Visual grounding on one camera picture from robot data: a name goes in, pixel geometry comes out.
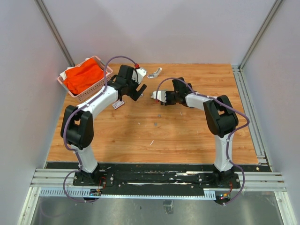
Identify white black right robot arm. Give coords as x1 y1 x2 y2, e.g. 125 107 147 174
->
153 77 240 188

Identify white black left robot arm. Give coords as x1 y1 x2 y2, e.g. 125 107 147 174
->
60 65 147 186

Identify pink plastic basket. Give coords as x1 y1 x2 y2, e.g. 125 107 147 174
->
57 56 113 103

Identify orange cloth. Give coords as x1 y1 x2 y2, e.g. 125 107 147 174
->
63 58 104 95

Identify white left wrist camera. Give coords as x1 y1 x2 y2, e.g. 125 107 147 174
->
132 67 147 84

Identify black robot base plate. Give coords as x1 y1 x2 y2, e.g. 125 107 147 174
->
44 161 251 195

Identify left aluminium frame post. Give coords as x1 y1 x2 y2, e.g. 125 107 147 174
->
34 0 75 66

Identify aluminium frame post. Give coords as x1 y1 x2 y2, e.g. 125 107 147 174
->
34 0 75 66
238 0 285 71

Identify right aluminium frame post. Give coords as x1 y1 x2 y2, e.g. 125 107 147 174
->
238 0 285 71

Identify grey slotted cable duct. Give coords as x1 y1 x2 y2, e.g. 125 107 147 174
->
40 187 217 200

